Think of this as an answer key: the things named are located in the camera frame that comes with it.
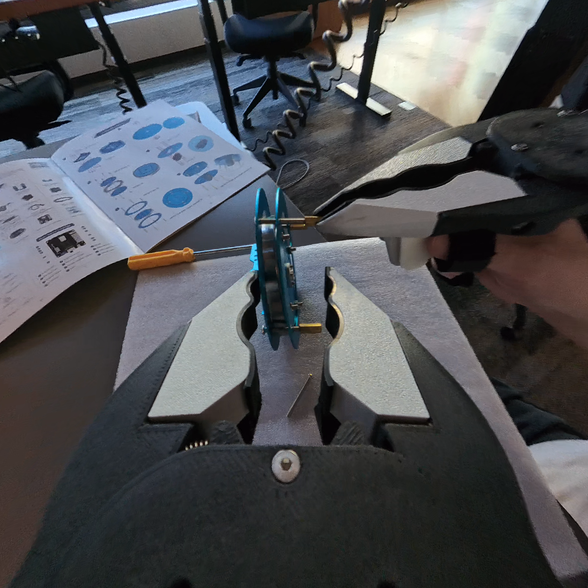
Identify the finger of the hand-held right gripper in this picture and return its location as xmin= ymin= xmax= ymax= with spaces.
xmin=313 ymin=124 xmax=499 ymax=219
xmin=317 ymin=171 xmax=531 ymax=271

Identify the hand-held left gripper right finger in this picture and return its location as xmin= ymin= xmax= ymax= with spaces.
xmin=316 ymin=267 xmax=432 ymax=434

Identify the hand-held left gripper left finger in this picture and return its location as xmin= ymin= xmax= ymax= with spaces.
xmin=147 ymin=269 xmax=262 ymax=434

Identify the blue round metal base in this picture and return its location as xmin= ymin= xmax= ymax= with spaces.
xmin=250 ymin=187 xmax=308 ymax=348

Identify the blue disc with bearing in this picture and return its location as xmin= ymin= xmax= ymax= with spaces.
xmin=272 ymin=221 xmax=302 ymax=333

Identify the dark grey desk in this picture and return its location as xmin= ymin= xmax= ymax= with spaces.
xmin=0 ymin=138 xmax=327 ymax=588

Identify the silver screw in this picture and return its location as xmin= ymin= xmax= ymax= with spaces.
xmin=287 ymin=372 xmax=314 ymax=420

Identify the white foam sheet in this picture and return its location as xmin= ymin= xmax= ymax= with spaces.
xmin=115 ymin=237 xmax=588 ymax=575

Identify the black office chair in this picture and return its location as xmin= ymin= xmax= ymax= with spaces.
xmin=0 ymin=19 xmax=102 ymax=149
xmin=224 ymin=0 xmax=324 ymax=129

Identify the printed instruction booklet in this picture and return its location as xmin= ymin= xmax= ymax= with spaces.
xmin=0 ymin=100 xmax=273 ymax=343

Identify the thin grey cable loop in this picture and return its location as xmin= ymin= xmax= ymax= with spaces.
xmin=274 ymin=158 xmax=311 ymax=192

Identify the orange handled screwdriver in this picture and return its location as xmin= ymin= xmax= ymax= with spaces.
xmin=127 ymin=244 xmax=254 ymax=273

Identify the black coiled cable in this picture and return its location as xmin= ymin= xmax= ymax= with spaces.
xmin=100 ymin=42 xmax=138 ymax=113
xmin=241 ymin=0 xmax=409 ymax=171

